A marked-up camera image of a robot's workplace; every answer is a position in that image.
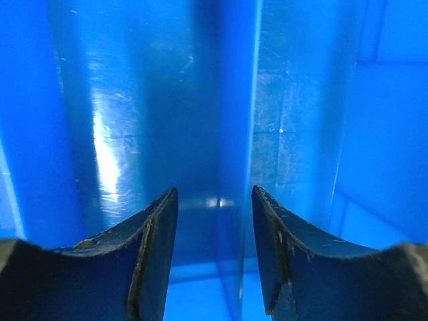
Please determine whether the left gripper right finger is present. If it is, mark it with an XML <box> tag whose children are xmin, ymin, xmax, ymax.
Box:
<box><xmin>251</xmin><ymin>186</ymin><xmax>427</xmax><ymax>320</ymax></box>

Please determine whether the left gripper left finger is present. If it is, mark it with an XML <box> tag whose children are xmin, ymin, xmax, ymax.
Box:
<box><xmin>1</xmin><ymin>189</ymin><xmax>178</xmax><ymax>320</ymax></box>

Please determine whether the blue plastic divided bin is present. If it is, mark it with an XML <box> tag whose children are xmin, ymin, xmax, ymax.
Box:
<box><xmin>1</xmin><ymin>1</ymin><xmax>427</xmax><ymax>320</ymax></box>

